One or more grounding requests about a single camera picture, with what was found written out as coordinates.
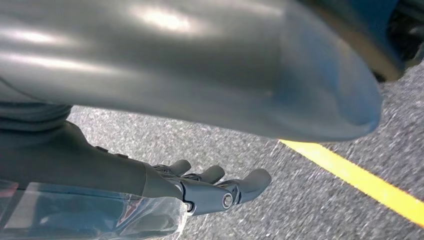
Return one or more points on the blue steel shelf rack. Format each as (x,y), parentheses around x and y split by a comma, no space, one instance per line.
(374,13)

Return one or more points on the yellow floor tape square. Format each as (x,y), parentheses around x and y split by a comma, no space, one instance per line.
(364,182)

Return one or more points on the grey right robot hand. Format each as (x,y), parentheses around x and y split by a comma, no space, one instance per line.
(198,66)

